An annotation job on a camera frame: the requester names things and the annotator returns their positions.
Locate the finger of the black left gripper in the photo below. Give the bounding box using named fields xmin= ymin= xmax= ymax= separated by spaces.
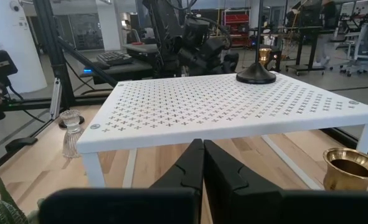
xmin=222 ymin=52 xmax=240 ymax=74

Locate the black side desk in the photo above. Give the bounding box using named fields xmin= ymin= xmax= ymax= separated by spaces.
xmin=92 ymin=43 xmax=159 ymax=85

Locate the black keyboard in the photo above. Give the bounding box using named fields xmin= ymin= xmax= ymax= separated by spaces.
xmin=96 ymin=51 xmax=134 ymax=67

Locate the gold candlestick holder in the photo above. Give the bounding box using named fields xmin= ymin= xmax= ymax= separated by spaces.
xmin=258 ymin=47 xmax=273 ymax=68
xmin=323 ymin=147 xmax=368 ymax=192

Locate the black frame post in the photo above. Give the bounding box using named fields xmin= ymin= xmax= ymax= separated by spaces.
xmin=32 ymin=0 xmax=76 ymax=108

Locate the clear ribbed glass candle holder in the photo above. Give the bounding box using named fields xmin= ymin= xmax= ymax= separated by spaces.
xmin=59 ymin=109 xmax=85 ymax=159

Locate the white aluminium bar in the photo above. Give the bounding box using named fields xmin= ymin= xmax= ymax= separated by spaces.
xmin=49 ymin=77 xmax=62 ymax=121

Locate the black frame base beam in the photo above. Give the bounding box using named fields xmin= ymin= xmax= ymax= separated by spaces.
xmin=2 ymin=95 xmax=116 ymax=110

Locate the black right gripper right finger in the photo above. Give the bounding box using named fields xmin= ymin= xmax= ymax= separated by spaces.
xmin=204 ymin=139 xmax=368 ymax=224

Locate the white perforated metal shelf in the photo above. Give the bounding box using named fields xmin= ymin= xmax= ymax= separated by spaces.
xmin=76 ymin=70 xmax=368 ymax=189

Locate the black standing desk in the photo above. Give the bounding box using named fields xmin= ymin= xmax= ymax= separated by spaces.
xmin=285 ymin=26 xmax=337 ymax=77

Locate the person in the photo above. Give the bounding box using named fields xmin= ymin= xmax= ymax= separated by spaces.
xmin=314 ymin=0 xmax=339 ymax=68

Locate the red storage shelving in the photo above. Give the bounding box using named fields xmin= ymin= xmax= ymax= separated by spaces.
xmin=222 ymin=9 xmax=250 ymax=47

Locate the spiky green succulent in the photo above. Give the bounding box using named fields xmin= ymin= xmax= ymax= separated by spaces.
xmin=0 ymin=175 xmax=29 ymax=224

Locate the black diagonal frame brace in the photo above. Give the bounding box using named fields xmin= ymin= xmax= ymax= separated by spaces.
xmin=57 ymin=36 xmax=120 ymax=88

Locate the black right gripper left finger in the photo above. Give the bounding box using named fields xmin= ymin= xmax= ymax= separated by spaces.
xmin=39 ymin=138 xmax=205 ymax=224

